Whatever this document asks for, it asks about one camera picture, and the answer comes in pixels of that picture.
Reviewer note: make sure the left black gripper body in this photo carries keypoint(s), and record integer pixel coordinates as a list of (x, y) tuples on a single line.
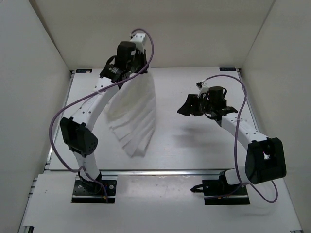
[(140, 58)]

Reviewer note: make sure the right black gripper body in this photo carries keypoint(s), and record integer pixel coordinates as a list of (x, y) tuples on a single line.
[(206, 106)]

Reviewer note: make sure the white pleated skirt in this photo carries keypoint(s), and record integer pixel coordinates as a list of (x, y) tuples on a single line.
[(131, 114)]

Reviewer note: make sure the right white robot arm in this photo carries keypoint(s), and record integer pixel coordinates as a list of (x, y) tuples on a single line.
[(265, 160)]

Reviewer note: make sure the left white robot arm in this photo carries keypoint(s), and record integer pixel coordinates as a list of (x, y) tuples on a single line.
[(77, 129)]

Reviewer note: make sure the right blue table label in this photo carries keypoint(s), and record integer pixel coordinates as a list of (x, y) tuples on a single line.
[(227, 69)]

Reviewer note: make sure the blue table label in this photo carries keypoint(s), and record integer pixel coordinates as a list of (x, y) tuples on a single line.
[(227, 69), (83, 71)]

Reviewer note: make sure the left blue table label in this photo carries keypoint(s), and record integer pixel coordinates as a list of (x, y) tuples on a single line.
[(83, 71)]

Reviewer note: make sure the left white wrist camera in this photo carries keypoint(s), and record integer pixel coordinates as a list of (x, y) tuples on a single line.
[(139, 39)]

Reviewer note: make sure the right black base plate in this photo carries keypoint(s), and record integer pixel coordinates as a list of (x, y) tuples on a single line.
[(219, 192)]

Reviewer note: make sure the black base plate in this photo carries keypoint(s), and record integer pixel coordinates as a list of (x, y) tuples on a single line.
[(80, 194), (219, 192)]

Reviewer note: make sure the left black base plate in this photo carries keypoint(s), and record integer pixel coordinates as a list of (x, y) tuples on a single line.
[(80, 194)]

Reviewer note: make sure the aluminium table rail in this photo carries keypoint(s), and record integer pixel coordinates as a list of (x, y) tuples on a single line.
[(157, 172)]

